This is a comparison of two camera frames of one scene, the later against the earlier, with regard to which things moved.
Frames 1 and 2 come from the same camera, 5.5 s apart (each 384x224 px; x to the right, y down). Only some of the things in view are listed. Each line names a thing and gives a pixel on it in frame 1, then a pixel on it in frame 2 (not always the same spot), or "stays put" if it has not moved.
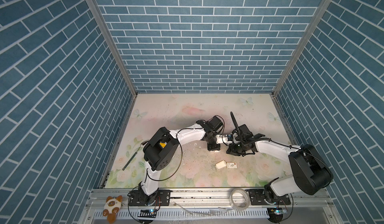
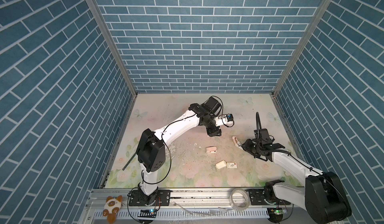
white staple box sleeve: (232, 165) stays put
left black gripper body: (211, 142) → (210, 124)
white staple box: (221, 165) stays put
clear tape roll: (246, 195) stays put
